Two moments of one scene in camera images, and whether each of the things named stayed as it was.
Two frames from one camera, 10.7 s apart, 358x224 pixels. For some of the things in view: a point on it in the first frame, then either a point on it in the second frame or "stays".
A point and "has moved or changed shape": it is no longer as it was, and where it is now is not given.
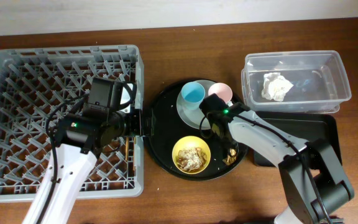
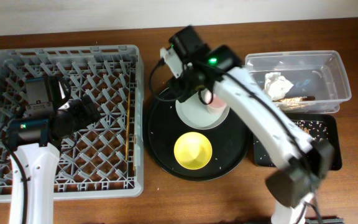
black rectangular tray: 305,126 stays
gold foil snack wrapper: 231,157 -> 296,99
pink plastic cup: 222,90 has moved or changed shape
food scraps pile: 191,158 -> 315,129
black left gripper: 136,123 -> 84,109
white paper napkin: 275,86 stays
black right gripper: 217,131 -> 184,86
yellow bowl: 191,155 has moved or changed shape
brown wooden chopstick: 134,167 stays
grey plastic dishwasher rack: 25,92 stays
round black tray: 163,129 stays
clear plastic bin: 319,79 stays
